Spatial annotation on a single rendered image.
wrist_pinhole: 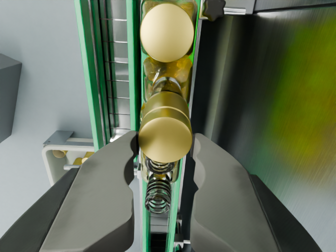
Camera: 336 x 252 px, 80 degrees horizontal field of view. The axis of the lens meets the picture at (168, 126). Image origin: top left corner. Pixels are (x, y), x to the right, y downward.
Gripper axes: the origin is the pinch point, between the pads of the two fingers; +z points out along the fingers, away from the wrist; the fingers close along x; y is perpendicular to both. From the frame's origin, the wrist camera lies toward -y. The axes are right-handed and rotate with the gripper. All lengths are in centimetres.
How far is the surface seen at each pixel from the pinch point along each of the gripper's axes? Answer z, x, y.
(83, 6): 23.0, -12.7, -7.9
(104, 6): 30.5, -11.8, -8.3
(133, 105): 22.0, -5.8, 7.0
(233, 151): 17.2, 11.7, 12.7
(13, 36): 44, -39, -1
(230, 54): 39.8, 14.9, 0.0
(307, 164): 2.0, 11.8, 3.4
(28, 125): 44, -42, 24
